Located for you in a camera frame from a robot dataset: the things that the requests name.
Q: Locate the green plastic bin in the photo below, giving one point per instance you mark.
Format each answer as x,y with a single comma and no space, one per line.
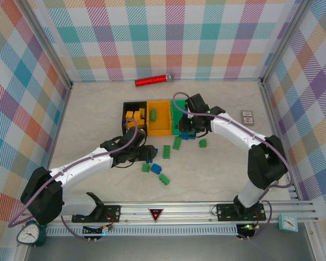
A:
176,114

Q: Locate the long green lego brick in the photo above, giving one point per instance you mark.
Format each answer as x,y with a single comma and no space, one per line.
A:
153,114
167,152
177,142

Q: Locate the yellow plastic bin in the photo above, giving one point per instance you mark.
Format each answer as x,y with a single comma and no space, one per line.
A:
161,122

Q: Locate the yellow lego brick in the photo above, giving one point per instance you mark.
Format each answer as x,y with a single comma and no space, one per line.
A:
130,125
138,115
140,123
129,114

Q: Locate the black plastic bin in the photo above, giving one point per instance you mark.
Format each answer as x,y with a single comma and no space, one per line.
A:
135,104

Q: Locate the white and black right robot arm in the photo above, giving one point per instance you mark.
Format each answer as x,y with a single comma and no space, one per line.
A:
233,130

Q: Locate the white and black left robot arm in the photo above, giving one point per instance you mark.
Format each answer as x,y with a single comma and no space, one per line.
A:
78,168

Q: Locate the small card deck box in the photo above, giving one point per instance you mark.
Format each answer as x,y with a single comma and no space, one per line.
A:
247,118

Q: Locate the red glitter tube silver cap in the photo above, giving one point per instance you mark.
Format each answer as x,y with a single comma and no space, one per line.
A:
149,81

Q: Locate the red triangle emblem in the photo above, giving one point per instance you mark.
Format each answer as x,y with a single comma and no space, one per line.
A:
155,214

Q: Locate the small black controller board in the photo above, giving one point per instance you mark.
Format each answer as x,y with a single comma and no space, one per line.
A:
92,231
247,228

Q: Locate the mint square clock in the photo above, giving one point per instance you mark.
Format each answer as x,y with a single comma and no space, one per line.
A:
288,223

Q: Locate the dark green alarm clock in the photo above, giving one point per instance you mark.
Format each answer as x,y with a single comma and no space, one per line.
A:
27,236

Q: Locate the long aluminium base rail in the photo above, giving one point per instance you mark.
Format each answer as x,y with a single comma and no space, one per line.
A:
184,210

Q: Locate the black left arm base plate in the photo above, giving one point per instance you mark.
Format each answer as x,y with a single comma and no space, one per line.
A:
111,212

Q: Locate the aluminium side rail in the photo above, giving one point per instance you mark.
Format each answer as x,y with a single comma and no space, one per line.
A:
55,141
271,122

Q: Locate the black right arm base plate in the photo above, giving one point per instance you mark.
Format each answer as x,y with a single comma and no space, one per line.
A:
225,212

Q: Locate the aluminium frame post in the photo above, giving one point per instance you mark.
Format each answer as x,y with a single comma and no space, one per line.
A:
46,44
286,40

